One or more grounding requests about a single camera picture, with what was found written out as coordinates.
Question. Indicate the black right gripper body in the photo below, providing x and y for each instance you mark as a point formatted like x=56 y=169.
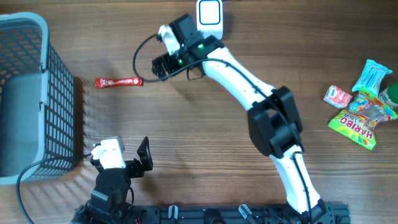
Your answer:
x=173 y=62

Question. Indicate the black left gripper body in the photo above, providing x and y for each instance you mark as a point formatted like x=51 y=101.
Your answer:
x=134 y=169

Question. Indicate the red Nescafe stick sachet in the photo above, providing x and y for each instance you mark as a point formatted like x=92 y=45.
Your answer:
x=116 y=82

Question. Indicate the red white small packet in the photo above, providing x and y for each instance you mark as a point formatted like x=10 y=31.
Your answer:
x=337 y=97

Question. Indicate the green Haribo gummy bag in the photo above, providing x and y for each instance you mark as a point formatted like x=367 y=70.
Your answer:
x=359 y=119

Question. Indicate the teal tissue packet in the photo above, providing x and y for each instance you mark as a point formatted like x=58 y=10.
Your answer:
x=371 y=77

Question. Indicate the green lid jar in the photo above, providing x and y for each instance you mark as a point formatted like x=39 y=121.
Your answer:
x=389 y=96

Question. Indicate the white barcode scanner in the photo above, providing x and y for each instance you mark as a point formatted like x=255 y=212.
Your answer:
x=210 y=18

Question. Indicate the grey plastic shopping basket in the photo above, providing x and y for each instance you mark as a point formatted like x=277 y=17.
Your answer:
x=37 y=103

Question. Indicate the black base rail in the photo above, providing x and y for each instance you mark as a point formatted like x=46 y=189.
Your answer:
x=217 y=214

